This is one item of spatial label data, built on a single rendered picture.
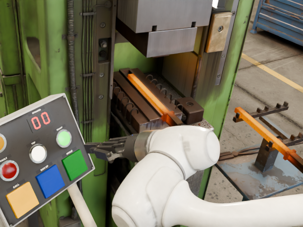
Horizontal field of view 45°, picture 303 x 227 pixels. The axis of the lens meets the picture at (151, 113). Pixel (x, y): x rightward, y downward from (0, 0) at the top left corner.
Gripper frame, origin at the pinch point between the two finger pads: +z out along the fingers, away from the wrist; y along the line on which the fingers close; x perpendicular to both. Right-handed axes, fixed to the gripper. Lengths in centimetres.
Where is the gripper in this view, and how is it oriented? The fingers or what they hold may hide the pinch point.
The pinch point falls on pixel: (94, 147)
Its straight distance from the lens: 109.8
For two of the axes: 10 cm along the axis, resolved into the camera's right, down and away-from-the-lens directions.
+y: 6.0, -4.0, 7.0
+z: -7.4, 0.6, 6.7
